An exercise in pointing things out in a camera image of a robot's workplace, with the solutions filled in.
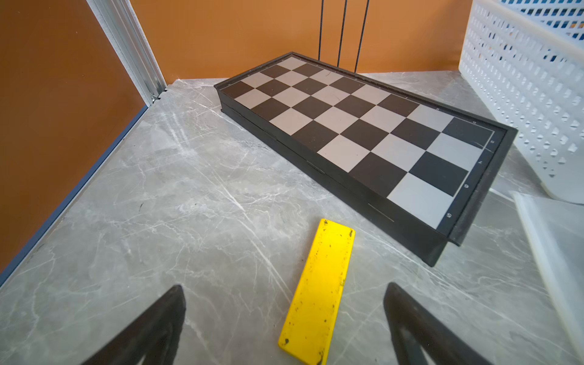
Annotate black white chessboard box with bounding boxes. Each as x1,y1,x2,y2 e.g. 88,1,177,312
215,53,518,266

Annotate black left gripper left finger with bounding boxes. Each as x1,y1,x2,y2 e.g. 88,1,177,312
84,284,186,364

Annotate clear zip bag blue seal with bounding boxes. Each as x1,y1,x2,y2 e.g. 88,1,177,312
513,192,583,358

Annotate white perforated plastic basket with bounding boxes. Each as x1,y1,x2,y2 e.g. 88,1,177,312
459,1,583,204

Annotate yellow flat block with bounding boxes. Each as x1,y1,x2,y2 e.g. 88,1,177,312
278,219,356,364

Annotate aluminium corner post left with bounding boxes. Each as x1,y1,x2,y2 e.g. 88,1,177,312
88,0,167,106

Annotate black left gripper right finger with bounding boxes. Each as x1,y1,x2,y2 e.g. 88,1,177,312
383,282,490,364

